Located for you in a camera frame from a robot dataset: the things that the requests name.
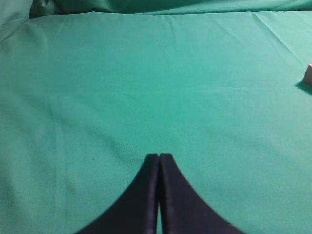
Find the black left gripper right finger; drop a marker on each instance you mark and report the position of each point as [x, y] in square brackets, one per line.
[183, 211]

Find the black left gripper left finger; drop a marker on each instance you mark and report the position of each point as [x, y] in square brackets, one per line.
[136, 210]

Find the green cloth backdrop and cover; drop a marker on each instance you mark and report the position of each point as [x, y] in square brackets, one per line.
[88, 88]

